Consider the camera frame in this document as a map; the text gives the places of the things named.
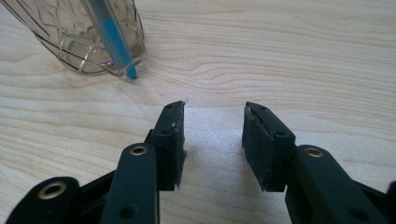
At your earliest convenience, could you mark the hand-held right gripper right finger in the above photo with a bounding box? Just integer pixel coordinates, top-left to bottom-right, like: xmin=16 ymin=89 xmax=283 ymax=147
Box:
xmin=241 ymin=101 xmax=297 ymax=192

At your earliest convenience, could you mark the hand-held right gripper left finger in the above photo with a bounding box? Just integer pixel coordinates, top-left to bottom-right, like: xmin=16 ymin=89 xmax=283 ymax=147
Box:
xmin=145 ymin=100 xmax=188 ymax=191

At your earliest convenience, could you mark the blue and grey toothbrush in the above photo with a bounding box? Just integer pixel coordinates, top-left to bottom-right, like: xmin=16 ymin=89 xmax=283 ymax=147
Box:
xmin=83 ymin=0 xmax=138 ymax=80

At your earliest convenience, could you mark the clear brownish plastic cup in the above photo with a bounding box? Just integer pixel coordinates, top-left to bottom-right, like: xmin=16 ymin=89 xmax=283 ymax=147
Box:
xmin=0 ymin=0 xmax=149 ymax=78

